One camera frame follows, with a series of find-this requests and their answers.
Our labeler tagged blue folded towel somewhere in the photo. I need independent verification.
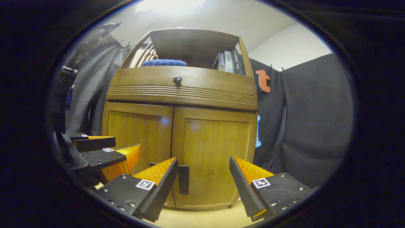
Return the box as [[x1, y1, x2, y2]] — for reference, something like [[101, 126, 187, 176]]
[[142, 59, 187, 67]]

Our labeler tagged light grey book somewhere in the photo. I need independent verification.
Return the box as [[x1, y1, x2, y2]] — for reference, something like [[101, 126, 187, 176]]
[[224, 51, 234, 73]]

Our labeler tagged wooden cabinet drawer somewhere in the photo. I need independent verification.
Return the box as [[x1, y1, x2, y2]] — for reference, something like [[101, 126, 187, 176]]
[[106, 66, 258, 111]]

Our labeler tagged wooden cabinet door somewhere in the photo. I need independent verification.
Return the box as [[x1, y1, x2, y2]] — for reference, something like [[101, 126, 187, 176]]
[[101, 101, 175, 208], [172, 107, 258, 210]]

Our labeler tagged dark blue book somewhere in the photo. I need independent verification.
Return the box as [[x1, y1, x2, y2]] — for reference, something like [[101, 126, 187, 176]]
[[213, 52, 226, 72]]

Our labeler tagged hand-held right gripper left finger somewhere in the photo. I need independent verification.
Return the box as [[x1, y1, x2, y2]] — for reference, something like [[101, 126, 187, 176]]
[[94, 157, 179, 223]]

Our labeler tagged black book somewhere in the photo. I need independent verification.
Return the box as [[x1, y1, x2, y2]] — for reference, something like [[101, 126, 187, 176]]
[[231, 48, 246, 76]]

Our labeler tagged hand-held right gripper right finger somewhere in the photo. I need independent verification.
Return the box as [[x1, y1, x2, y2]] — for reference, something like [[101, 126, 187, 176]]
[[229, 155, 314, 222]]

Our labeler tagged wooden double-door shoe cabinet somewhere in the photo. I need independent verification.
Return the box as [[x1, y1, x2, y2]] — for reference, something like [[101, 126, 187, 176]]
[[101, 28, 259, 210]]

